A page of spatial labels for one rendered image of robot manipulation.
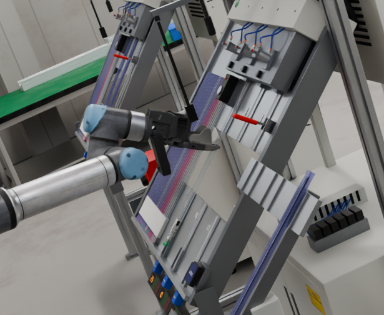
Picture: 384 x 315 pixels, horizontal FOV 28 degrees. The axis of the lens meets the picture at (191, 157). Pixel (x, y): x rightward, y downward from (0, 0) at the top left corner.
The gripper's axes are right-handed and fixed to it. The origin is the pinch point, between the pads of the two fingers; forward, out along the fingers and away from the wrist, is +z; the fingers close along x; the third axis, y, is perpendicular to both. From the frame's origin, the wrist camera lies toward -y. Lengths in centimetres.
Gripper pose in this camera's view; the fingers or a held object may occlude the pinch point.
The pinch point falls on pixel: (213, 148)
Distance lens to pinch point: 209.4
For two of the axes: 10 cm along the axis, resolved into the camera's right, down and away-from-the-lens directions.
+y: 2.2, -9.6, -1.6
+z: 9.4, 1.6, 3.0
